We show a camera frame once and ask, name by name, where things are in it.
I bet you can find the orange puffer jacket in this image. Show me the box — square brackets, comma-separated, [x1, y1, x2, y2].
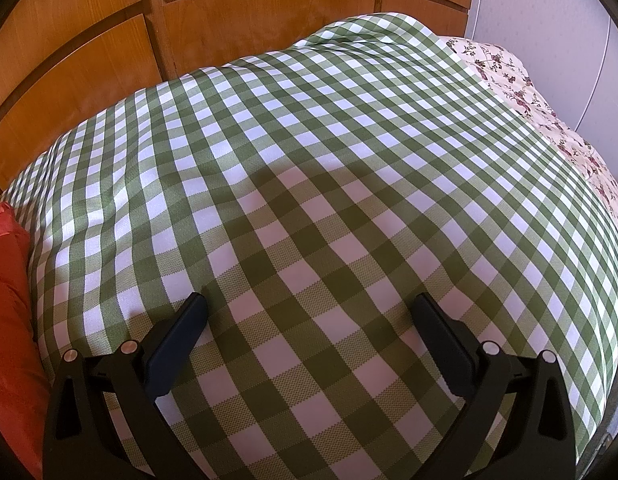
[0, 203, 51, 479]

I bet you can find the floral bed sheet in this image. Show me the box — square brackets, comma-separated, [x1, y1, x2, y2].
[441, 37, 618, 226]

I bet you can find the large wooden wardrobe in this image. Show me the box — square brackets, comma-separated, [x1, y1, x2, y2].
[0, 0, 472, 192]

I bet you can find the green white checkered bedspread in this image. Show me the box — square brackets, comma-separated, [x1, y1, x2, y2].
[4, 13, 618, 479]

